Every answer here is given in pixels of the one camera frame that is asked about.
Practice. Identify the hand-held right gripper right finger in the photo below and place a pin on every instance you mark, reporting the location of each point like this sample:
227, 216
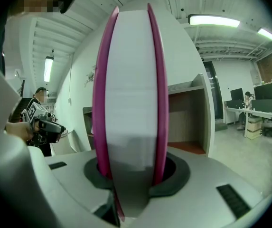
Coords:
197, 203

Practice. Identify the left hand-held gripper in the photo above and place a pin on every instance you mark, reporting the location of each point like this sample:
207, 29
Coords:
34, 113

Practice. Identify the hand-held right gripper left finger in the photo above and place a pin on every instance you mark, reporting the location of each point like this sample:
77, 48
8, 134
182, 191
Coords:
55, 193

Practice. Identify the grey wooden shelf desk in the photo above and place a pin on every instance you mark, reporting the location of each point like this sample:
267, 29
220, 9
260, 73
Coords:
185, 117

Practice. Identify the pink hardcover book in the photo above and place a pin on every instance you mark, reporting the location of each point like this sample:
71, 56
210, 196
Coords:
131, 91

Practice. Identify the long white office desk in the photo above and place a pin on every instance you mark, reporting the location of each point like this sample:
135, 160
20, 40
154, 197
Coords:
268, 116

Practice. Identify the black monitor screen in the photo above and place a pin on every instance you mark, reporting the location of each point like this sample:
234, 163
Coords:
237, 94
265, 91

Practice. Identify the person's left hand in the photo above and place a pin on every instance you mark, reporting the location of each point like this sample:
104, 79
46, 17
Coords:
19, 130

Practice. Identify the dark staircase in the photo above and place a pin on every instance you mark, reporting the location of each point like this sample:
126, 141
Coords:
21, 106

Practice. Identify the long ceiling light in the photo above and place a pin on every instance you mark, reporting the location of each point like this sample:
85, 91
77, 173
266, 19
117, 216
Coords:
48, 69
266, 34
214, 21

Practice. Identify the cardboard box stack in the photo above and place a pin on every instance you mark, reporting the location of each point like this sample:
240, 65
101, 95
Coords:
254, 128

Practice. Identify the black office chair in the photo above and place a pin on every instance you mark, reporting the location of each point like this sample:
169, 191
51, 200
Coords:
271, 127

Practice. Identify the dark glass door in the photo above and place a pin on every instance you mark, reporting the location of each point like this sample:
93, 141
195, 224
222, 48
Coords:
212, 91

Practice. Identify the wall decal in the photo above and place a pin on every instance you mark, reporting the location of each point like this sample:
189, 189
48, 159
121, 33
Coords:
90, 76

